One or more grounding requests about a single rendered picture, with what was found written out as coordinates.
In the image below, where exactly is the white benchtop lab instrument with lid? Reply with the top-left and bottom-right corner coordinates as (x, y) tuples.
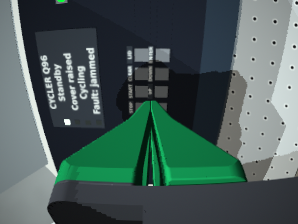
(0, 0), (240, 194)

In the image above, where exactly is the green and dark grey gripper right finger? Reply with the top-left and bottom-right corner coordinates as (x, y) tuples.
(151, 101), (248, 186)

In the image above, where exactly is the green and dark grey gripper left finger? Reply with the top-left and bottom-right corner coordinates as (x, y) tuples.
(54, 101), (151, 186)

